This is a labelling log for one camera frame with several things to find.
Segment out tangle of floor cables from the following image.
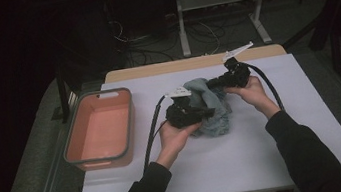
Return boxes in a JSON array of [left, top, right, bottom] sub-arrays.
[[106, 4, 222, 71]]

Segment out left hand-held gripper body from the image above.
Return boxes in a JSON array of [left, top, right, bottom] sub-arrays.
[[160, 83, 205, 132]]

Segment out person's left hand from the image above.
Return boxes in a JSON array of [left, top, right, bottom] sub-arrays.
[[150, 115, 208, 172]]

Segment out person's right hand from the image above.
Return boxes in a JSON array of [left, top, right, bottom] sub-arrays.
[[223, 72, 283, 126]]

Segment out light blue denim pants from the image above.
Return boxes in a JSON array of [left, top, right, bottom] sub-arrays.
[[181, 73, 236, 141]]

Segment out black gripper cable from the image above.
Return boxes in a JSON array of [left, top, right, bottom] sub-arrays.
[[242, 57, 287, 117], [133, 95, 177, 173]]

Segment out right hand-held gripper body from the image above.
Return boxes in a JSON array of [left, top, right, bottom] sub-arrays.
[[218, 40, 260, 91]]

